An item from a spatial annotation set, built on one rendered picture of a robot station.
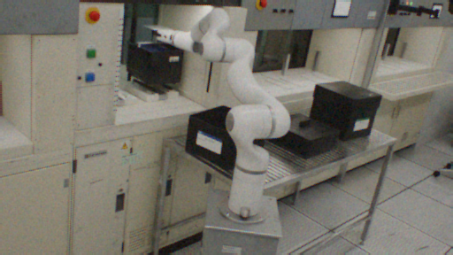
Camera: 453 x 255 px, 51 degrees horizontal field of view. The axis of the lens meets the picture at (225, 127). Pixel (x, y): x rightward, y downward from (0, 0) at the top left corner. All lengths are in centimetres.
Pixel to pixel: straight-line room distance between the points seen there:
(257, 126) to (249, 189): 25
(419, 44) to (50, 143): 383
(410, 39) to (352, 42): 152
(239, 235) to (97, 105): 82
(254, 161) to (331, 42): 217
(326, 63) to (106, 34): 212
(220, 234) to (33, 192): 81
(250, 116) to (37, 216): 104
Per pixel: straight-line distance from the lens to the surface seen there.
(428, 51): 499
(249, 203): 174
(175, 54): 250
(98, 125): 212
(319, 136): 242
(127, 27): 308
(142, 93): 250
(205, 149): 215
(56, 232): 225
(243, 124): 158
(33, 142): 201
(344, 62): 365
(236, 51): 188
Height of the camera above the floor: 169
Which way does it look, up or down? 21 degrees down
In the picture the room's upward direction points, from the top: 9 degrees clockwise
